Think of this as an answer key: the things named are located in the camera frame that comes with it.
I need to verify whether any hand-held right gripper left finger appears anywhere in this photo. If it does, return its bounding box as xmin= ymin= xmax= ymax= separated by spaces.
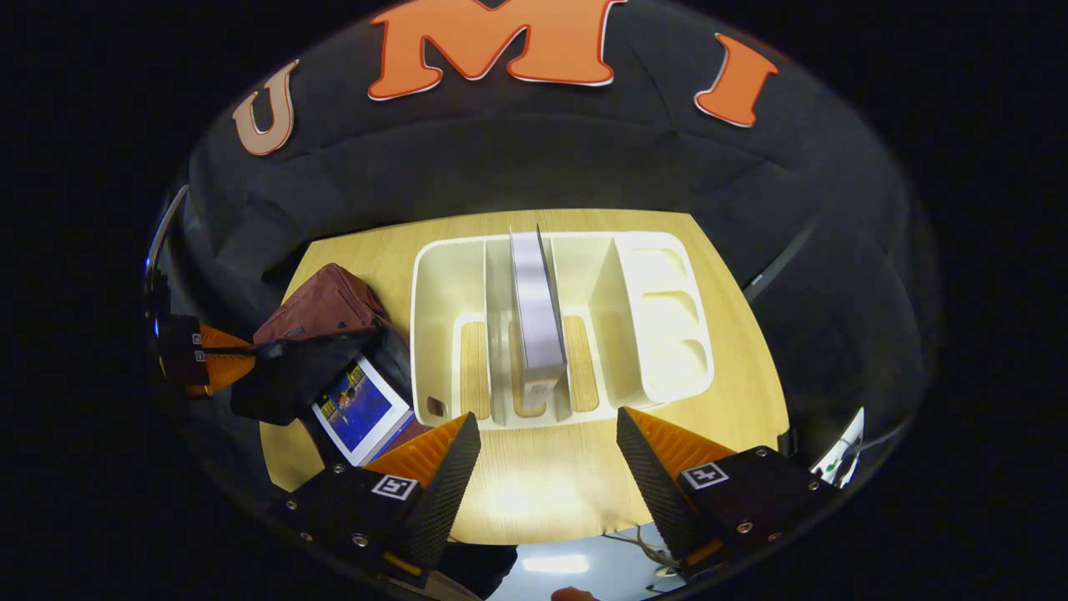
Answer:
xmin=275 ymin=412 xmax=483 ymax=585

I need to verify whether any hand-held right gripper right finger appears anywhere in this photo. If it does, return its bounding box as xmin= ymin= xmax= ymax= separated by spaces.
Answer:
xmin=616 ymin=407 xmax=839 ymax=577

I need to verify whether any blue cover book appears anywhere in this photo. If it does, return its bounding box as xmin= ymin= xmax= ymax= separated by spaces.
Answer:
xmin=310 ymin=355 xmax=416 ymax=467

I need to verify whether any maroon schoolbag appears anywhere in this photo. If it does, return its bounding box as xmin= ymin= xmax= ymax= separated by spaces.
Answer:
xmin=229 ymin=263 xmax=416 ymax=468

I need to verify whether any white plastic bookshelf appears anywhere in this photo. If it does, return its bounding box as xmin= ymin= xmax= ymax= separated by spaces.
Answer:
xmin=411 ymin=231 xmax=716 ymax=431

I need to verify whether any grey cover book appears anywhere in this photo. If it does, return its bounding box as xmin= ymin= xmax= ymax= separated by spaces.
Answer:
xmin=509 ymin=225 xmax=568 ymax=412

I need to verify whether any white object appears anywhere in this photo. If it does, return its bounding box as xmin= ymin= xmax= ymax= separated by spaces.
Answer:
xmin=814 ymin=407 xmax=865 ymax=487

